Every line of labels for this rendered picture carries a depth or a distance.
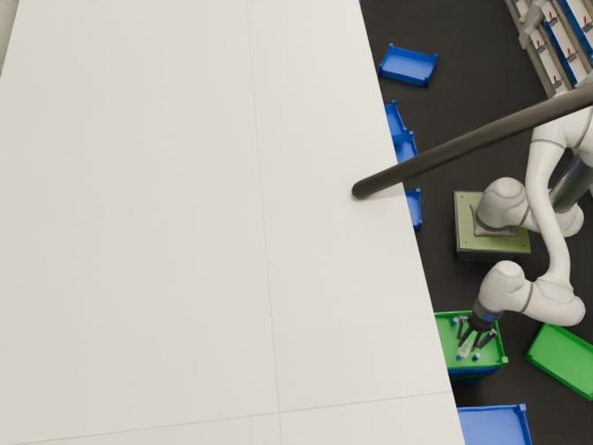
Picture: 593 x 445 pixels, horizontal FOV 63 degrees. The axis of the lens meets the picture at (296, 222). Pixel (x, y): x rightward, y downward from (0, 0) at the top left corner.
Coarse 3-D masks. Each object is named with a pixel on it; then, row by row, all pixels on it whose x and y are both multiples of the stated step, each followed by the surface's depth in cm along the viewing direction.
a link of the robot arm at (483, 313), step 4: (476, 300) 158; (476, 304) 157; (480, 304) 155; (476, 308) 157; (480, 308) 155; (484, 308) 153; (476, 312) 157; (480, 312) 155; (484, 312) 154; (488, 312) 153; (492, 312) 153; (496, 312) 152; (500, 312) 153; (480, 316) 156; (484, 316) 155; (488, 316) 154; (492, 316) 154; (496, 316) 154; (484, 320) 156; (488, 320) 155; (492, 320) 155; (496, 320) 156
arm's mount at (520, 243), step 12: (456, 192) 234; (468, 192) 233; (480, 192) 233; (456, 204) 231; (468, 204) 230; (468, 216) 227; (468, 228) 224; (516, 228) 221; (468, 240) 221; (480, 240) 220; (492, 240) 219; (504, 240) 219; (516, 240) 218; (528, 240) 218; (504, 252) 219; (516, 252) 217; (528, 252) 216
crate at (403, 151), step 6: (408, 138) 273; (396, 144) 274; (402, 144) 274; (408, 144) 274; (414, 144) 267; (396, 150) 273; (402, 150) 272; (408, 150) 272; (414, 150) 269; (396, 156) 271; (402, 156) 270; (408, 156) 270
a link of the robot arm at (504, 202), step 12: (504, 180) 203; (516, 180) 203; (492, 192) 203; (504, 192) 200; (516, 192) 199; (480, 204) 214; (492, 204) 205; (504, 204) 201; (516, 204) 200; (528, 204) 202; (480, 216) 217; (492, 216) 209; (504, 216) 206; (516, 216) 204
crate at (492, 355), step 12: (456, 312) 183; (468, 312) 183; (444, 324) 187; (456, 324) 186; (468, 324) 186; (444, 336) 184; (456, 336) 184; (444, 348) 183; (456, 348) 182; (492, 348) 181; (456, 360) 180; (468, 360) 180; (480, 360) 179; (492, 360) 179; (504, 360) 171
